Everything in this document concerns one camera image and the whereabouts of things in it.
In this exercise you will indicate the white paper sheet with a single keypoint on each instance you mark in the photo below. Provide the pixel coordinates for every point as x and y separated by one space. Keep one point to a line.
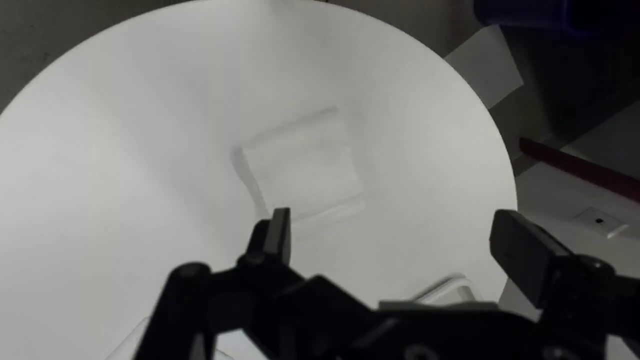
484 67

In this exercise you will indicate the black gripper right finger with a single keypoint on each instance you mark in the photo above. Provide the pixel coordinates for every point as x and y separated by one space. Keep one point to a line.
526 256

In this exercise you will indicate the clear plastic bag red contents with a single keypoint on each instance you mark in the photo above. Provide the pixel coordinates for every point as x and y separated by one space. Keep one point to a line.
300 161

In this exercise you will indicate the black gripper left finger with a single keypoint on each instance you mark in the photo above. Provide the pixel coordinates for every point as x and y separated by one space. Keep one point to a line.
277 232

